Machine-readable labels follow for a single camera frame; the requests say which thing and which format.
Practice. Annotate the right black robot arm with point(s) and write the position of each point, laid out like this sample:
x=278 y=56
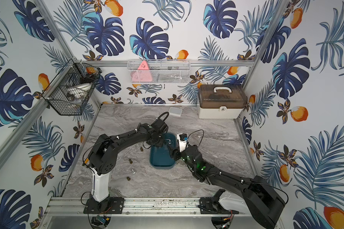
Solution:
x=262 y=200

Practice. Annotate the small white square box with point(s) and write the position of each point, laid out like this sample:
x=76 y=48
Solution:
x=175 y=111

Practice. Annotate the clear wall shelf basket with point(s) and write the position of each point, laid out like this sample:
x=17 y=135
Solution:
x=164 y=71

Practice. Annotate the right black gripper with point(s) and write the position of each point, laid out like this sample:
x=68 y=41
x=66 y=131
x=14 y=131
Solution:
x=174 y=151

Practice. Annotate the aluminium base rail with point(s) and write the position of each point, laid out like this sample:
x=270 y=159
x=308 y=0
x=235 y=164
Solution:
x=133 y=207

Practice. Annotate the teal plastic storage box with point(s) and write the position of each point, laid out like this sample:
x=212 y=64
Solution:
x=160 y=157

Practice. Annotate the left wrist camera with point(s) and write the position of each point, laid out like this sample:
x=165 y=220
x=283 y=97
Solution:
x=160 y=126

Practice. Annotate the pink triangle item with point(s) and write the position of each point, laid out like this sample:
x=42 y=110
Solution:
x=142 y=74

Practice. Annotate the white box with brown lid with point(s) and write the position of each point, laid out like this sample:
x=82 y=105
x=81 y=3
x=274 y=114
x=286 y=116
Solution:
x=221 y=101

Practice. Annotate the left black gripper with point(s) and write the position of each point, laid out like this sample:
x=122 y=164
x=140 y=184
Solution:
x=155 y=140

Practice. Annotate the black wire basket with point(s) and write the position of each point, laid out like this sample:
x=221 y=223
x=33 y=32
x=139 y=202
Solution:
x=77 y=81

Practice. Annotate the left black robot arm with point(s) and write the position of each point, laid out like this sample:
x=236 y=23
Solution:
x=103 y=155

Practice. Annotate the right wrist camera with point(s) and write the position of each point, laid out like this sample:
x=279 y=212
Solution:
x=182 y=141

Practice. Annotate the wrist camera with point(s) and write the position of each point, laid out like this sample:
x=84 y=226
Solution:
x=160 y=126
x=182 y=141

